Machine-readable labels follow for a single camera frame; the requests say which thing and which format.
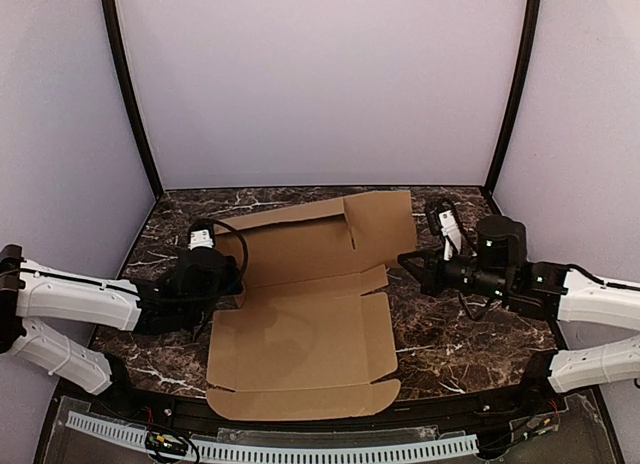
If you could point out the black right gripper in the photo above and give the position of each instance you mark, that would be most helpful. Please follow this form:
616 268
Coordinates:
435 272

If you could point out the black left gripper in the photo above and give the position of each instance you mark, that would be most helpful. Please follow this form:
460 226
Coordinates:
232 277

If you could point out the brown cardboard box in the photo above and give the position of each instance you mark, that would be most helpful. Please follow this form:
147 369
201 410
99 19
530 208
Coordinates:
314 313

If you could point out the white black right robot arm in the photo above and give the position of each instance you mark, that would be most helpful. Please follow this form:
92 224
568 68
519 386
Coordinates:
499 270

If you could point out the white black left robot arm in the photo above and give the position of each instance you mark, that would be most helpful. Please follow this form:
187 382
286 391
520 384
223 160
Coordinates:
180 300

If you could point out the small green circuit board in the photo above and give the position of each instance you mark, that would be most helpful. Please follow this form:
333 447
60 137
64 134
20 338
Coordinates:
166 443

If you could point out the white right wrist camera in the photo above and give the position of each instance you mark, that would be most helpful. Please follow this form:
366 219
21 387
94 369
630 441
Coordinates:
443 223

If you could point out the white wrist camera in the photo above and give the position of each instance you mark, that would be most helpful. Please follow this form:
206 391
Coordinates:
201 237
443 223

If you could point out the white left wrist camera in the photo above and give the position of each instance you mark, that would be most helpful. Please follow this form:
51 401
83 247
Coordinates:
201 237

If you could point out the black front table rail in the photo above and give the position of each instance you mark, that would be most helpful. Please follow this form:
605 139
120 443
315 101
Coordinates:
371 408

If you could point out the white slotted cable duct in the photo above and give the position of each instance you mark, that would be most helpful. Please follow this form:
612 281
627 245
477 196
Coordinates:
239 447

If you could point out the black right frame post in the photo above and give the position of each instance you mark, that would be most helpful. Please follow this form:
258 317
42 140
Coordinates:
518 81

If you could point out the black frame post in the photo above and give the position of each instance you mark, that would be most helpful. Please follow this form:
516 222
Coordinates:
518 81
128 94

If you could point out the black left frame post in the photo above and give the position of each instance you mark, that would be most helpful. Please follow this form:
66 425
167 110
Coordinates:
128 94

